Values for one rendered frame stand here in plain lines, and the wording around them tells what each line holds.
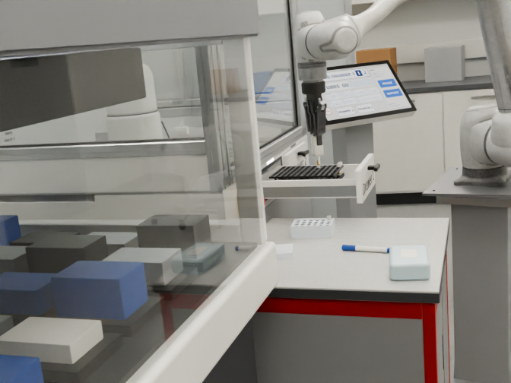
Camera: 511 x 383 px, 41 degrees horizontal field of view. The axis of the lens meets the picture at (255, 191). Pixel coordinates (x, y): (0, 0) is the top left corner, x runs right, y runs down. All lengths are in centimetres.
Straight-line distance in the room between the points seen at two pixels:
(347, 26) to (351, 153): 136
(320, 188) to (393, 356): 71
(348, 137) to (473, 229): 90
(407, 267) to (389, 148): 362
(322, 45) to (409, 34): 394
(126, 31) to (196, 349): 52
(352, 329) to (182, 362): 69
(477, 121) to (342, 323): 106
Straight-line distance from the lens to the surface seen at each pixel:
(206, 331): 117
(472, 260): 259
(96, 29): 87
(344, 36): 193
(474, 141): 248
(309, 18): 210
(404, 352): 169
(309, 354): 174
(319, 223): 206
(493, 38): 227
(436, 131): 523
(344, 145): 321
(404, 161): 526
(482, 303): 264
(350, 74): 325
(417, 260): 168
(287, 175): 228
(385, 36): 587
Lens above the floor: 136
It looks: 13 degrees down
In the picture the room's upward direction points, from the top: 5 degrees counter-clockwise
